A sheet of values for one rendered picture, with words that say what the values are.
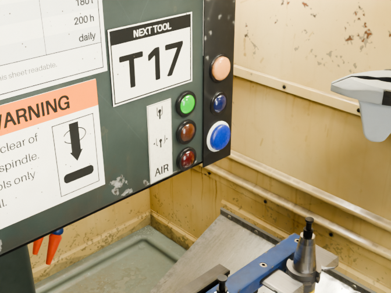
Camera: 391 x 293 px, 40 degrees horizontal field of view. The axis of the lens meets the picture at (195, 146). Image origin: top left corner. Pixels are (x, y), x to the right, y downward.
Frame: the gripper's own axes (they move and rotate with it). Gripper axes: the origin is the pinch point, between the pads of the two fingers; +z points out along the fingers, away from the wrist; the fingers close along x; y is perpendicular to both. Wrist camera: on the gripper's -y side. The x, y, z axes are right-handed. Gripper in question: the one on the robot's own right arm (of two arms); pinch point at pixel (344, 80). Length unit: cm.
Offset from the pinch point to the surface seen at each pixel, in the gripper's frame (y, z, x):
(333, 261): 47, -2, 32
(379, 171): 46, -11, 69
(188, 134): 5.9, 14.9, -4.3
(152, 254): 110, 61, 99
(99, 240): 102, 79, 92
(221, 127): 6.7, 12.4, -0.2
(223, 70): 0.0, 12.3, -0.1
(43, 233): 10.3, 24.1, -18.7
